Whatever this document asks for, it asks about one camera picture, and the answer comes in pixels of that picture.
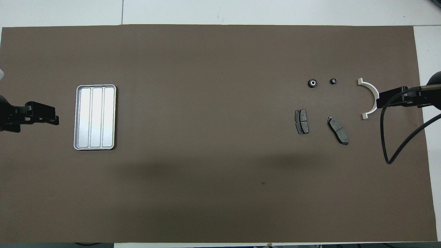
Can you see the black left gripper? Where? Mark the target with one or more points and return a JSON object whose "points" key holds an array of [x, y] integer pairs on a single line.
{"points": [[10, 117]]}

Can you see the long dark brake pad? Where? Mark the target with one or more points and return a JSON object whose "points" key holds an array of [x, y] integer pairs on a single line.
{"points": [[338, 131]]}

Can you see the short dark brake pad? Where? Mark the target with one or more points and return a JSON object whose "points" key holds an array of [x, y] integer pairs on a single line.
{"points": [[302, 120]]}

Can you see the brown table mat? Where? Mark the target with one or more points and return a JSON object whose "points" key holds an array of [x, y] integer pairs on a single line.
{"points": [[220, 69]]}

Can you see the white semicircular bracket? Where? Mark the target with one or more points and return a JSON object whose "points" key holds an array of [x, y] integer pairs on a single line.
{"points": [[369, 86]]}

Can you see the silver metal tray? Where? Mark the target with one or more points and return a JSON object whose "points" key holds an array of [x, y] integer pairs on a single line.
{"points": [[94, 117]]}

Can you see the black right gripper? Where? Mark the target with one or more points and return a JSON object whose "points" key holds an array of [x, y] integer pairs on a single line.
{"points": [[434, 100]]}

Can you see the large black bearing gear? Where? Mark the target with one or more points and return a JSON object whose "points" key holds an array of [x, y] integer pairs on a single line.
{"points": [[312, 83]]}

